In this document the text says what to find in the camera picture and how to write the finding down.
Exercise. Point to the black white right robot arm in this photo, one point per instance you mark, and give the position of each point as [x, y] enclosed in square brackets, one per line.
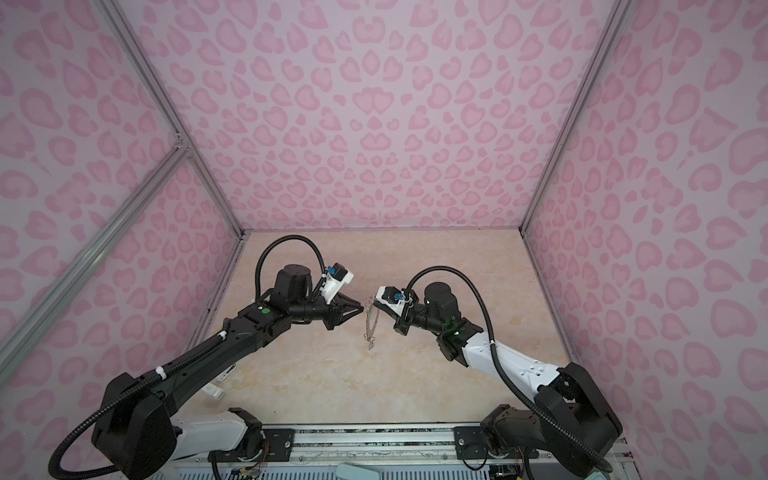
[564, 413]

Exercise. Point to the silver perforated metal ring disc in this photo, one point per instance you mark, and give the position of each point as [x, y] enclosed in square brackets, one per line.
[371, 322]

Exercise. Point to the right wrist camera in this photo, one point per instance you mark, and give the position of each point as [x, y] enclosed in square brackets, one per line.
[398, 304]

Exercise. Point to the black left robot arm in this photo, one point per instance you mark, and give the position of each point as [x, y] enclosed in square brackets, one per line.
[141, 430]

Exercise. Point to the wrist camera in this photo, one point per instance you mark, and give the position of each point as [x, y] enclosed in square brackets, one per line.
[335, 277]
[398, 304]

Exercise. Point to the diagonal aluminium frame bar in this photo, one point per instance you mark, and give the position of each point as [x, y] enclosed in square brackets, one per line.
[39, 319]

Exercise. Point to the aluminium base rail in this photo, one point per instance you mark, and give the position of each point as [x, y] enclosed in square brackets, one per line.
[374, 451]

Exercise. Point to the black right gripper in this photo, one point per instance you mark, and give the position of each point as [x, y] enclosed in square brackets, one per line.
[405, 317]

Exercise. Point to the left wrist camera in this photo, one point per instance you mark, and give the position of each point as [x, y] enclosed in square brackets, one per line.
[335, 277]

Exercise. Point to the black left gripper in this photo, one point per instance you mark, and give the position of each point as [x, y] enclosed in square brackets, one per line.
[330, 312]

